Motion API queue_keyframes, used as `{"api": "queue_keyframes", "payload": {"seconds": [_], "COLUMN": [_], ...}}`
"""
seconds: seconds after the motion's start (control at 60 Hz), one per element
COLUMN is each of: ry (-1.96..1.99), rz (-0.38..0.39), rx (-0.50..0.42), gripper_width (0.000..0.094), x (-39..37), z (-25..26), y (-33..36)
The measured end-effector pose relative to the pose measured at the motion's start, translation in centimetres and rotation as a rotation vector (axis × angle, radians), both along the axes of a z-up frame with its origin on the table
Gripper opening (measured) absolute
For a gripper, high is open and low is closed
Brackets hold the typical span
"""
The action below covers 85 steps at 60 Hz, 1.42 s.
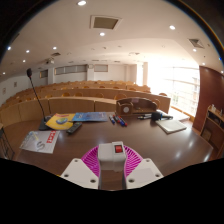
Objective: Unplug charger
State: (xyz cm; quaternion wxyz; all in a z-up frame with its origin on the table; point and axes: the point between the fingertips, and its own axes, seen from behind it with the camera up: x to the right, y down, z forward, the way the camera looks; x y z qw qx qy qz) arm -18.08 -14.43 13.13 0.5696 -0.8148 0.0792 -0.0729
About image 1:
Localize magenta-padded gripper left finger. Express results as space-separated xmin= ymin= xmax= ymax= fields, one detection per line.
xmin=60 ymin=145 xmax=101 ymax=190

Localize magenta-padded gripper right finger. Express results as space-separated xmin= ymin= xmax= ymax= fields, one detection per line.
xmin=123 ymin=145 xmax=164 ymax=190

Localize white charger with red switch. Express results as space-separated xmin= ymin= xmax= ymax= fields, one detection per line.
xmin=97 ymin=141 xmax=128 ymax=173

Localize black remote control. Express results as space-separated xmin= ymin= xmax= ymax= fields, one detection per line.
xmin=65 ymin=121 xmax=83 ymax=136

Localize white magazine with red print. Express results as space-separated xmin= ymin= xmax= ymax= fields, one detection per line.
xmin=19 ymin=129 xmax=61 ymax=155

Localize white notebook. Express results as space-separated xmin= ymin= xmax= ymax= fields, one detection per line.
xmin=155 ymin=118 xmax=188 ymax=135

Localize yellow booklet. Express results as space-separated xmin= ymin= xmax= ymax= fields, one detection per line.
xmin=45 ymin=112 xmax=77 ymax=131

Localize blue booklet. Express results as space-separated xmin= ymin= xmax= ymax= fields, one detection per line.
xmin=72 ymin=111 xmax=109 ymax=123

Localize black gooseneck desk microphone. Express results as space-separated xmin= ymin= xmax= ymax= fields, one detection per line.
xmin=26 ymin=68 xmax=53 ymax=132

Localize red marker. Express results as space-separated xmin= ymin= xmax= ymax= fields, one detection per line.
xmin=113 ymin=114 xmax=124 ymax=127

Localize wooden desk organizer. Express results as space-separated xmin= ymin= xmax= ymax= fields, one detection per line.
xmin=115 ymin=96 xmax=160 ymax=117

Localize wooden auditorium seat rows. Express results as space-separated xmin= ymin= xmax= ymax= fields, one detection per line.
xmin=0 ymin=79 xmax=172 ymax=128

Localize small black-legged side stand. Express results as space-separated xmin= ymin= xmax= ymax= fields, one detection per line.
xmin=0 ymin=123 xmax=16 ymax=160

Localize wooden shelf unit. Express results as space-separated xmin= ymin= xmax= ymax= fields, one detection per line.
xmin=199 ymin=104 xmax=224 ymax=151

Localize large bright window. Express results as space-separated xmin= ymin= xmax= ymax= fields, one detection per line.
xmin=146 ymin=64 xmax=201 ymax=118

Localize small ceiling vent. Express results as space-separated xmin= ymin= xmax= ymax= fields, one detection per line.
xmin=188 ymin=37 xmax=205 ymax=49

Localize recessed ceiling lights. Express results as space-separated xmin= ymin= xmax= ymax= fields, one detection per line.
xmin=6 ymin=0 xmax=223 ymax=68

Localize large square ceiling vent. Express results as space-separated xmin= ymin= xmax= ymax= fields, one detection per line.
xmin=89 ymin=14 xmax=123 ymax=31

